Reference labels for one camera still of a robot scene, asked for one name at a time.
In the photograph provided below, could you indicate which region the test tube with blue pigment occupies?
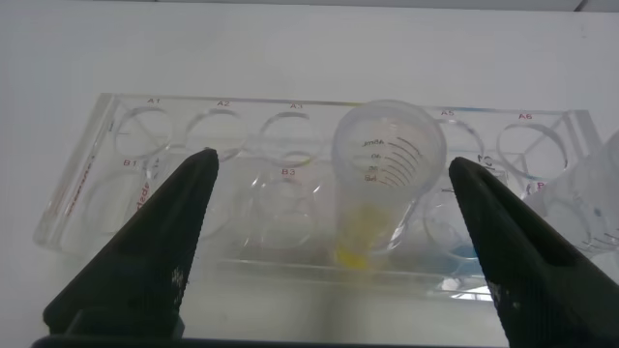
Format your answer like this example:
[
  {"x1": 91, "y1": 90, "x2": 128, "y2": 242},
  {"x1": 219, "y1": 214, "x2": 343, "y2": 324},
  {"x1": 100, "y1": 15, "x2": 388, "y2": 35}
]
[{"x1": 447, "y1": 130, "x2": 619, "y2": 287}]

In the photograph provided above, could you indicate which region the clear acrylic test tube rack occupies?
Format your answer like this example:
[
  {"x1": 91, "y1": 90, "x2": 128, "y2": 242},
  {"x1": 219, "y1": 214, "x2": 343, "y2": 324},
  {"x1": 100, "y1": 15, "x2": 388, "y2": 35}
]
[{"x1": 32, "y1": 92, "x2": 597, "y2": 302}]

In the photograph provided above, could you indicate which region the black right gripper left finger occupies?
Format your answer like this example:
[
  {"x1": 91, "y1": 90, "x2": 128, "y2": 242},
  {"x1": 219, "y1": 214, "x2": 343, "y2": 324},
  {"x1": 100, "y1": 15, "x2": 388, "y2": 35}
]
[{"x1": 43, "y1": 148, "x2": 220, "y2": 338}]

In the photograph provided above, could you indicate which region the test tube with yellow pigment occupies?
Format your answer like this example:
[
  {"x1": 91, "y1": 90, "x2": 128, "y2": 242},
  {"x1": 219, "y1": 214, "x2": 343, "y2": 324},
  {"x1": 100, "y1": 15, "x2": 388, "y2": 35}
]
[{"x1": 331, "y1": 99, "x2": 448, "y2": 270}]

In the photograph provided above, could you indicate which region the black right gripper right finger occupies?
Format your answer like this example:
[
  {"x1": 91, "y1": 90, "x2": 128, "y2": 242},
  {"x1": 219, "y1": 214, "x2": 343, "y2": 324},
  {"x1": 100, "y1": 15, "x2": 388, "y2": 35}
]
[{"x1": 448, "y1": 157, "x2": 619, "y2": 348}]

